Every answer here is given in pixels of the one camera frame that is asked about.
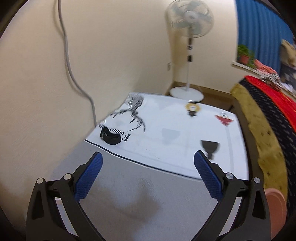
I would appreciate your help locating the pink trash bin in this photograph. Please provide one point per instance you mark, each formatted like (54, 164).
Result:
(277, 210)

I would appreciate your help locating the tan jacket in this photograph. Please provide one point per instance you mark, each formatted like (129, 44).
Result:
(287, 53)

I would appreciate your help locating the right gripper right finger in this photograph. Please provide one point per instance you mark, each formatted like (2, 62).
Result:
(252, 220)

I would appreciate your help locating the grey storage box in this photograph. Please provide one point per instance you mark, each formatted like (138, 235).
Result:
(287, 75)

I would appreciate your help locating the blue curtain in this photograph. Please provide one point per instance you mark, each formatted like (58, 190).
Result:
(261, 30)

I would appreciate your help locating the potted green plant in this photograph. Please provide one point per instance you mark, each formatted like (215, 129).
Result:
(245, 56)

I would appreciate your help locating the black leopard scrunchie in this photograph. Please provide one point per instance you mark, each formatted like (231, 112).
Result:
(110, 138)

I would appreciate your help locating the low table with grey cloth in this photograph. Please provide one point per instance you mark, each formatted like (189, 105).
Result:
(148, 187)

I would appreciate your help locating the bed with red blanket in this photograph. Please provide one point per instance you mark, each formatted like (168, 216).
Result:
(271, 119)

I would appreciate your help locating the white pedestal fan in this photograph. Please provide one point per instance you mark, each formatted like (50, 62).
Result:
(191, 19)

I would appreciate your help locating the pink folded clothes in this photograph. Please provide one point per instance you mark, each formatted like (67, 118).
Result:
(264, 69)

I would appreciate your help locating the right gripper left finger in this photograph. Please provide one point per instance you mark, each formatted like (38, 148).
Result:
(44, 221)

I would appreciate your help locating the zebra striped cloth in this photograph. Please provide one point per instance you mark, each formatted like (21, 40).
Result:
(272, 80)

